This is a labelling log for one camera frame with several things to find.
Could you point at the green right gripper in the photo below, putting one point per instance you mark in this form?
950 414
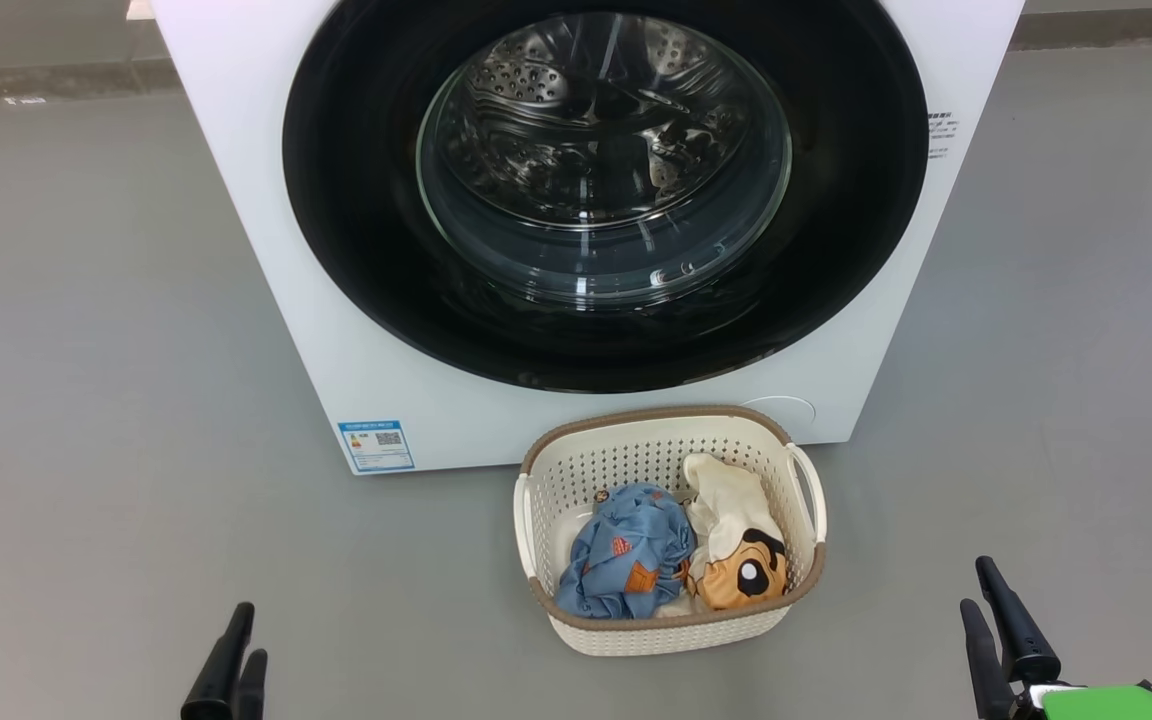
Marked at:
1106 704

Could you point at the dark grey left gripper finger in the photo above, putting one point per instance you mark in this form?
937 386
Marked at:
252 690
216 680

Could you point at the cream cartoon face garment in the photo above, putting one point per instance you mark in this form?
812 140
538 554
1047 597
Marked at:
731 505

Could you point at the blue patterned garment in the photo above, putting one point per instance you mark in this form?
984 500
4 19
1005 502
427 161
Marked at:
631 545

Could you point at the round black glass washer door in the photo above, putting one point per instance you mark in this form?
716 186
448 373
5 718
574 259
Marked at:
356 230

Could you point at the white front-load washing machine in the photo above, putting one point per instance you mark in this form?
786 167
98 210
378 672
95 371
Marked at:
266 250

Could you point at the stainless steel washing machine drum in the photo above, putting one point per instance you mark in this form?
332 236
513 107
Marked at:
556 110

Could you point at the blue energy label sticker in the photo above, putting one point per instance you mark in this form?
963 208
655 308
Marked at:
376 446

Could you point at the round filter cover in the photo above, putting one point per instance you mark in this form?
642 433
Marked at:
786 408

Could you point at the cream perforated laundry basket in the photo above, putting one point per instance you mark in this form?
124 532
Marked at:
576 470

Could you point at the small black text sticker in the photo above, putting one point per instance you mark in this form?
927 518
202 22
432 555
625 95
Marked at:
942 135

